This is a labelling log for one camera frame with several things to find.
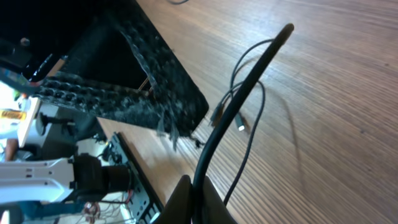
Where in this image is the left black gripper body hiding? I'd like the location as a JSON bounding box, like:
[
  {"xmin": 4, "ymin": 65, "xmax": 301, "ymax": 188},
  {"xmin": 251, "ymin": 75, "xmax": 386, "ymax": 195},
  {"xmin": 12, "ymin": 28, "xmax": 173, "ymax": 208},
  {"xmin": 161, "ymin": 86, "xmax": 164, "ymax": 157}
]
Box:
[{"xmin": 1, "ymin": 1, "xmax": 147, "ymax": 88}]

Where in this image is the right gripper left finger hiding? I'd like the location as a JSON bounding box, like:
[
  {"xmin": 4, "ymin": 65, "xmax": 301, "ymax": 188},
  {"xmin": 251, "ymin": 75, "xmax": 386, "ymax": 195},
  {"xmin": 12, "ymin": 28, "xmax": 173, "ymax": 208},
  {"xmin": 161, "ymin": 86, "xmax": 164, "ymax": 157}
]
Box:
[{"xmin": 153, "ymin": 175, "xmax": 193, "ymax": 224}]

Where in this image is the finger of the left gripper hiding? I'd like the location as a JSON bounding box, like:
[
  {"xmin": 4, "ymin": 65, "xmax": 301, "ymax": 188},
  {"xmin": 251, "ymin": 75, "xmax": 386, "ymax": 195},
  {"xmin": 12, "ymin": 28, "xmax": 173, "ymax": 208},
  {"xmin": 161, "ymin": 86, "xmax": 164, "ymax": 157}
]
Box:
[{"xmin": 34, "ymin": 1, "xmax": 209, "ymax": 141}]

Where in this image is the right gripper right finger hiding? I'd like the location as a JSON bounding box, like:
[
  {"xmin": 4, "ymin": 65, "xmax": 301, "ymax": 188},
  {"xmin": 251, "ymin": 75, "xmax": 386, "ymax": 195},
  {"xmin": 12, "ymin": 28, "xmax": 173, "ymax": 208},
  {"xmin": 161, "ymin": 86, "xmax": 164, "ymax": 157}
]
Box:
[{"xmin": 201, "ymin": 177, "xmax": 237, "ymax": 224}]

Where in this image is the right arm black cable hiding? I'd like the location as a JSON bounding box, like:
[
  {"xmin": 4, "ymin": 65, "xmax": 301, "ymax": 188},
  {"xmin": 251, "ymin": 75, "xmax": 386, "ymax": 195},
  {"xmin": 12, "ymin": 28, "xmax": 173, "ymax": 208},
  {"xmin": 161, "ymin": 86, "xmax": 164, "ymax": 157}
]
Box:
[{"xmin": 192, "ymin": 23, "xmax": 295, "ymax": 224}]

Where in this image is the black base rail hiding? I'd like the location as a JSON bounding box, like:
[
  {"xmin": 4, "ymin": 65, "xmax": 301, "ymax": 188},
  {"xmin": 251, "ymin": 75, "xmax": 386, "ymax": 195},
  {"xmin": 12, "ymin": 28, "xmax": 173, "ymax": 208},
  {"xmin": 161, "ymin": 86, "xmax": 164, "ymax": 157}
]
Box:
[{"xmin": 103, "ymin": 133, "xmax": 164, "ymax": 224}]

